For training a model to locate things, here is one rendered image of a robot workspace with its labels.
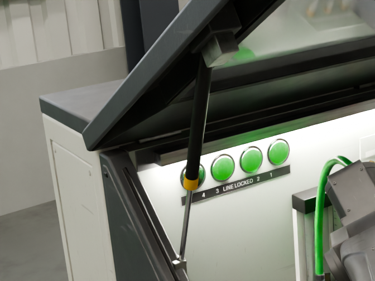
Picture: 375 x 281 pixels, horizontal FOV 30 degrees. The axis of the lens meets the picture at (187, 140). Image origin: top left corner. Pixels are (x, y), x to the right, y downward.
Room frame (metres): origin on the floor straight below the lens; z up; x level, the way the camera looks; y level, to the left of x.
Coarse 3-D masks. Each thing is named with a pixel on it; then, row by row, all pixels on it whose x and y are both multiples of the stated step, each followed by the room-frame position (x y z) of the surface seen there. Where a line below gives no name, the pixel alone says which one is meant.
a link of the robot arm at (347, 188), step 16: (336, 176) 0.62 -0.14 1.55; (352, 176) 0.61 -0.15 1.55; (368, 176) 0.60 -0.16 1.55; (336, 192) 0.61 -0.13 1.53; (352, 192) 0.60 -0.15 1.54; (368, 192) 0.59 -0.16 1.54; (336, 208) 0.62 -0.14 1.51; (352, 208) 0.59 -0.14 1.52; (368, 208) 0.58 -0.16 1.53; (336, 256) 0.52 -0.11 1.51; (336, 272) 0.52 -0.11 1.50
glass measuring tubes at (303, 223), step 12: (300, 192) 1.22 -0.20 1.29; (312, 192) 1.21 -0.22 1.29; (300, 204) 1.19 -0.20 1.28; (312, 204) 1.19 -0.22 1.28; (324, 204) 1.20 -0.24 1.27; (300, 216) 1.21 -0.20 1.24; (312, 216) 1.20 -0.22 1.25; (324, 216) 1.21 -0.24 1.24; (336, 216) 1.23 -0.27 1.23; (300, 228) 1.21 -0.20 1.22; (312, 228) 1.20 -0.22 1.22; (324, 228) 1.21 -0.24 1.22; (336, 228) 1.23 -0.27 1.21; (300, 240) 1.21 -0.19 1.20; (312, 240) 1.20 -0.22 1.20; (324, 240) 1.21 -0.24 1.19; (300, 252) 1.21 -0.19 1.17; (312, 252) 1.20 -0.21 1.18; (324, 252) 1.21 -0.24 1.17; (300, 264) 1.21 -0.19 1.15; (312, 264) 1.20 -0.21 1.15; (324, 264) 1.21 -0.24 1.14; (300, 276) 1.21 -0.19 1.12; (312, 276) 1.20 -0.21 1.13
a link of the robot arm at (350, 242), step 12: (372, 216) 0.53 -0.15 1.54; (348, 228) 0.53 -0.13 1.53; (360, 228) 0.52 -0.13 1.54; (372, 228) 0.50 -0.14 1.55; (336, 240) 0.51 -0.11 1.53; (348, 240) 0.50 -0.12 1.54; (360, 240) 0.48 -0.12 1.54; (372, 240) 0.47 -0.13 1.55; (336, 252) 0.50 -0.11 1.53; (348, 252) 0.47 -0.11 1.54; (360, 252) 0.46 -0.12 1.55; (372, 252) 0.45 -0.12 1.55; (348, 264) 0.46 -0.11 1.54; (360, 264) 0.44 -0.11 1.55; (372, 264) 0.42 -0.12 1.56; (348, 276) 0.48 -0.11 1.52; (360, 276) 0.42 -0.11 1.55; (372, 276) 0.40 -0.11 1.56
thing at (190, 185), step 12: (204, 72) 0.79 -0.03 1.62; (204, 84) 0.80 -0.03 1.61; (204, 96) 0.81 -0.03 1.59; (204, 108) 0.82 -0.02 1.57; (192, 120) 0.83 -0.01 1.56; (204, 120) 0.83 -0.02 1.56; (192, 132) 0.83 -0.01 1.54; (192, 144) 0.84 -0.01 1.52; (192, 156) 0.85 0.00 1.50; (192, 168) 0.85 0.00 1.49; (192, 180) 0.86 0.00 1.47; (192, 192) 0.88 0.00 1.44; (180, 252) 0.93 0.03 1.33; (180, 264) 0.93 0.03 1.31
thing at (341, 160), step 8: (328, 160) 1.05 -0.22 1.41; (336, 160) 1.00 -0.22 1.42; (344, 160) 0.98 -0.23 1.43; (328, 168) 1.06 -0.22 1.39; (320, 176) 1.09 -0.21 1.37; (320, 184) 1.10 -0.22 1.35; (320, 192) 1.11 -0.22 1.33; (320, 200) 1.11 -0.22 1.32; (320, 208) 1.12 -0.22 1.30; (320, 216) 1.12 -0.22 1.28; (320, 224) 1.13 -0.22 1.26; (320, 232) 1.13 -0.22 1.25; (320, 240) 1.13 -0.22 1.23; (320, 248) 1.14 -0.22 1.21; (320, 256) 1.14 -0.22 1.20; (320, 264) 1.14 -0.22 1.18; (320, 272) 1.14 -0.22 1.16
